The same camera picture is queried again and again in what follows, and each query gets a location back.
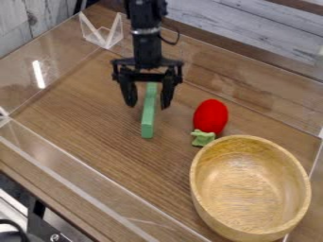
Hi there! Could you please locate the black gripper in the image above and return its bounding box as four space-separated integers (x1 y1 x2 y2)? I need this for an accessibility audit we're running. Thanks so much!
111 27 184 109

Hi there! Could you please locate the long green block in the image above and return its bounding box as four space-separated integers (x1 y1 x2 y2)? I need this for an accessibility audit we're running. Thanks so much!
141 83 157 139

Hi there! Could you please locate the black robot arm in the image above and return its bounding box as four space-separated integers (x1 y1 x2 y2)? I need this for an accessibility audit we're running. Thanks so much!
111 0 184 109

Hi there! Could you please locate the brown wooden bowl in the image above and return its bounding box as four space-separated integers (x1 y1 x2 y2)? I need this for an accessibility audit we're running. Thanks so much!
189 135 311 242

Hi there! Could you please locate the red plush strawberry toy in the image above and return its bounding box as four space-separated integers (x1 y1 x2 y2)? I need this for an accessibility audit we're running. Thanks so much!
191 99 228 147

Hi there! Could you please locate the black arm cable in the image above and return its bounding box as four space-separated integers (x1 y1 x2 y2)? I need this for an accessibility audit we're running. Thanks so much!
157 25 181 46

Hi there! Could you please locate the black metal table frame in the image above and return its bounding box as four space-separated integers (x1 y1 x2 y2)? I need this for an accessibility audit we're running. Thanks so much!
0 172 93 242

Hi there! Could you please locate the black cable at corner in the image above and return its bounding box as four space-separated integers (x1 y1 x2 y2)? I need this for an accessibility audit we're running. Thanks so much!
0 218 33 242

